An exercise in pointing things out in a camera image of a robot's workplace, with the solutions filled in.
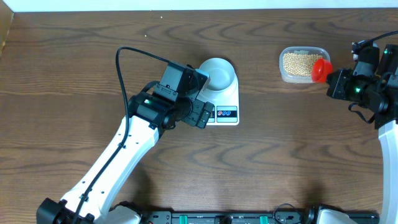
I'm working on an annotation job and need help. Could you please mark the white digital kitchen scale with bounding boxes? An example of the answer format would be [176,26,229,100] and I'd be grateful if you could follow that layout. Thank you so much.
[198,78,239,126]

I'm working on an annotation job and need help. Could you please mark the clear plastic container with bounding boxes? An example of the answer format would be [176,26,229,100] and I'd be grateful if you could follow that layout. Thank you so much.
[279,46,330,84]

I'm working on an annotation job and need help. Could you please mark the red plastic measuring scoop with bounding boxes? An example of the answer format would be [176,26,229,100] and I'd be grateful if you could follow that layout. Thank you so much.
[311,58,333,83]

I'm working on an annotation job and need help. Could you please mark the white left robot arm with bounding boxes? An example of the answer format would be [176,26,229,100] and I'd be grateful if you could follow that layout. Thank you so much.
[36,91,214,223]

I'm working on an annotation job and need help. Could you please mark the grey plastic bowl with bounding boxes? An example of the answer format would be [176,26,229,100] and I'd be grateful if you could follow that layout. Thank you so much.
[199,58,237,91]

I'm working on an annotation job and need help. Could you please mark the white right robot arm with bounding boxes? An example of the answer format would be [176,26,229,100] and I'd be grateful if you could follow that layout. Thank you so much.
[326,40,397,223]

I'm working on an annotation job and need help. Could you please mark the soybeans in container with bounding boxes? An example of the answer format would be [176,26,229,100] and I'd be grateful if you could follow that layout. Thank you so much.
[282,53,323,77]

